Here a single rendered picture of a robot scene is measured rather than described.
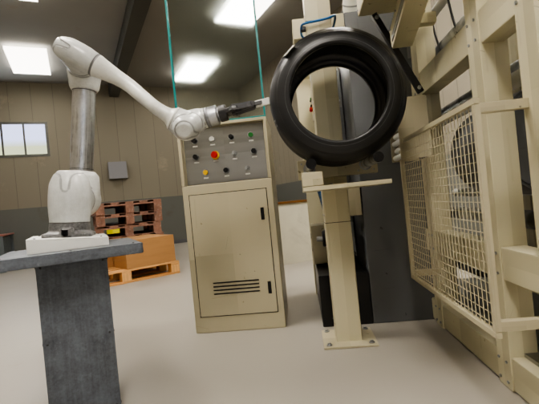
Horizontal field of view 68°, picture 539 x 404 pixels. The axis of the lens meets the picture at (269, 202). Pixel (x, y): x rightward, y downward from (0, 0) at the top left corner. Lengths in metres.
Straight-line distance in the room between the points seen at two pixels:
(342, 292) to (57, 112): 8.30
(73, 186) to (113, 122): 7.92
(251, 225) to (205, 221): 0.28
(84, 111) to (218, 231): 0.99
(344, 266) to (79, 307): 1.22
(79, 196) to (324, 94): 1.24
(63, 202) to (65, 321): 0.46
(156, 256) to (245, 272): 2.62
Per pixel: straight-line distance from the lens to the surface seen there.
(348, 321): 2.18
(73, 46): 1.96
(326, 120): 2.11
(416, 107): 2.12
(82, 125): 2.04
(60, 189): 1.79
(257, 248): 2.43
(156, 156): 9.66
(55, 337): 1.79
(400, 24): 2.04
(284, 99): 1.72
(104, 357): 1.82
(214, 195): 2.45
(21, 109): 9.73
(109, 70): 1.92
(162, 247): 5.00
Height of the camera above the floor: 0.76
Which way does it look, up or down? level
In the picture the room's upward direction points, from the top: 6 degrees counter-clockwise
